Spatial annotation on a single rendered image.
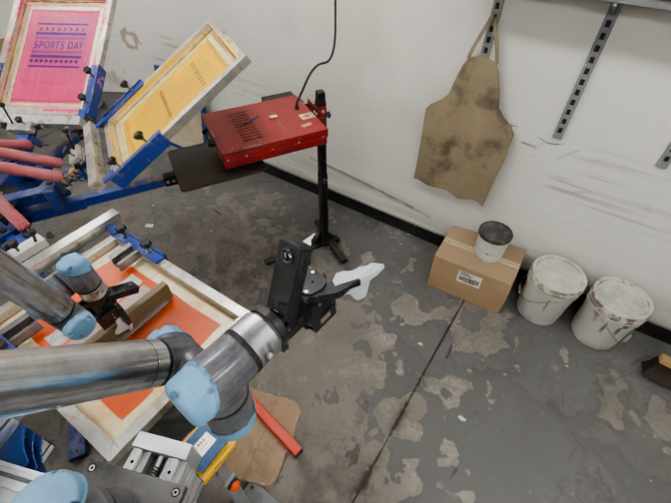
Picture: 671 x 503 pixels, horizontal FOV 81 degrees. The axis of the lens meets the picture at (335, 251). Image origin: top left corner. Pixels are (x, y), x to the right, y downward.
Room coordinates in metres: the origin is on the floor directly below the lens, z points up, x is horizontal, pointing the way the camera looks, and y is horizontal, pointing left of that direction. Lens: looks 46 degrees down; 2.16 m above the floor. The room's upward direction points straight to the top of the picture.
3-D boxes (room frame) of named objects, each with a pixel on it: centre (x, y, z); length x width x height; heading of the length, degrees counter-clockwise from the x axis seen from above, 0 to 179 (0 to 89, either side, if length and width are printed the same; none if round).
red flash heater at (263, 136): (2.00, 0.38, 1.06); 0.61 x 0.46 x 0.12; 116
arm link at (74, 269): (0.73, 0.74, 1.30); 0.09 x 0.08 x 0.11; 145
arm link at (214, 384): (0.24, 0.16, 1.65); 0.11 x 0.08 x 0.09; 141
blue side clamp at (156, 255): (1.15, 0.82, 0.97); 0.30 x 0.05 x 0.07; 56
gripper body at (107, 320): (0.74, 0.74, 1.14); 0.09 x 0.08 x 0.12; 146
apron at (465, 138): (2.11, -0.76, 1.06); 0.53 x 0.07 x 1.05; 56
